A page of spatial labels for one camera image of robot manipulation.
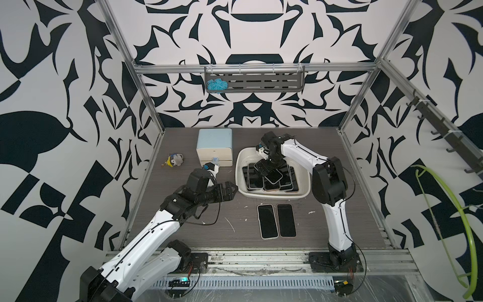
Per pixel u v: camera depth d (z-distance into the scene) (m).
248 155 1.02
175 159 0.99
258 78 0.96
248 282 0.71
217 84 0.91
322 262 0.73
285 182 0.93
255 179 0.94
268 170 0.87
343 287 0.72
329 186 0.57
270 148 0.74
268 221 0.83
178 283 0.73
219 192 0.66
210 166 0.70
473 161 0.52
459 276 0.54
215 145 0.91
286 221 0.85
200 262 0.74
